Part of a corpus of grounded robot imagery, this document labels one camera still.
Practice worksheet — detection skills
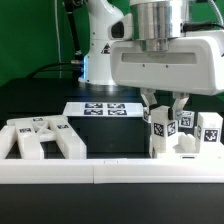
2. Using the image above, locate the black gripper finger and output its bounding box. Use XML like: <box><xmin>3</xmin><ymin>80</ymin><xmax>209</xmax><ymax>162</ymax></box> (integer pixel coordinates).
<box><xmin>140</xmin><ymin>88</ymin><xmax>157</xmax><ymax>114</ymax></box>
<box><xmin>168</xmin><ymin>92</ymin><xmax>189</xmax><ymax>120</ymax></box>

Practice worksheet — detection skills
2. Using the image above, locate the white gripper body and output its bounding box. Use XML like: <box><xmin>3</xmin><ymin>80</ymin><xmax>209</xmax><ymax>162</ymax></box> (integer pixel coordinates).
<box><xmin>110</xmin><ymin>30</ymin><xmax>224</xmax><ymax>95</ymax></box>

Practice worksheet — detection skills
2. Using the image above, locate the white chair seat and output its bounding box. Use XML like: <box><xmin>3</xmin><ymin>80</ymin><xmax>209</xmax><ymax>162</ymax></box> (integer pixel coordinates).
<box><xmin>149</xmin><ymin>132</ymin><xmax>224</xmax><ymax>160</ymax></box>

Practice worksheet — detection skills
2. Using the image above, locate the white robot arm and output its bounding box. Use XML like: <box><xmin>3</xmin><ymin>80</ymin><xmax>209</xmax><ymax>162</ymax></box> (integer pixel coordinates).
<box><xmin>80</xmin><ymin>0</ymin><xmax>224</xmax><ymax>119</ymax></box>

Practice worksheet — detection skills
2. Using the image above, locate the white chair backrest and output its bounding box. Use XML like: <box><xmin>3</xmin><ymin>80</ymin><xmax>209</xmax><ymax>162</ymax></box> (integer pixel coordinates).
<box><xmin>7</xmin><ymin>115</ymin><xmax>87</xmax><ymax>160</ymax></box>

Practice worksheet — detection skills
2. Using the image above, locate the white tagged cube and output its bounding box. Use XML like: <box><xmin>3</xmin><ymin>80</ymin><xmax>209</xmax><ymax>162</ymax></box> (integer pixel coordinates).
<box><xmin>179</xmin><ymin>111</ymin><xmax>195</xmax><ymax>128</ymax></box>
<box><xmin>143</xmin><ymin>107</ymin><xmax>151</xmax><ymax>123</ymax></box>

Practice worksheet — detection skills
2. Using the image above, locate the white tagged cube right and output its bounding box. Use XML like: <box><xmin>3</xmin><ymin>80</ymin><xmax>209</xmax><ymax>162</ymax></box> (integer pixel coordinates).
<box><xmin>179</xmin><ymin>111</ymin><xmax>195</xmax><ymax>128</ymax></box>

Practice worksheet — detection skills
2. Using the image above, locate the white base tag plate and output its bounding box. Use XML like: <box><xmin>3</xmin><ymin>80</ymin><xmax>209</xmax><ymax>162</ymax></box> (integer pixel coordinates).
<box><xmin>63</xmin><ymin>102</ymin><xmax>143</xmax><ymax>117</ymax></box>

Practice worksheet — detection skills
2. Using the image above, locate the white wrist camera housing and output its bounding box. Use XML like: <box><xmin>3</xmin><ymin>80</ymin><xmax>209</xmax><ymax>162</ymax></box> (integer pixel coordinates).
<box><xmin>111</xmin><ymin>13</ymin><xmax>134</xmax><ymax>40</ymax></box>

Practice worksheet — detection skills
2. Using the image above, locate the black cable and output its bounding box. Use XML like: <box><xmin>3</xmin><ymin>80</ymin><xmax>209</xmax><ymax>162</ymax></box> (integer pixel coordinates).
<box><xmin>26</xmin><ymin>0</ymin><xmax>84</xmax><ymax>80</ymax></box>

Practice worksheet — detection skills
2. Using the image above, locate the white cable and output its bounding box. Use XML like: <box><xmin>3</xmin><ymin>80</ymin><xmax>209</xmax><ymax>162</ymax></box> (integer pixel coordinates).
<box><xmin>53</xmin><ymin>0</ymin><xmax>63</xmax><ymax>79</ymax></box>

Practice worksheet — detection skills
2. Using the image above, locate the white U-shaped frame wall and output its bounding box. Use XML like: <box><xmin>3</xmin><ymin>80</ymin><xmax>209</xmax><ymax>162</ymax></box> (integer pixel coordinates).
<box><xmin>0</xmin><ymin>126</ymin><xmax>224</xmax><ymax>184</ymax></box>

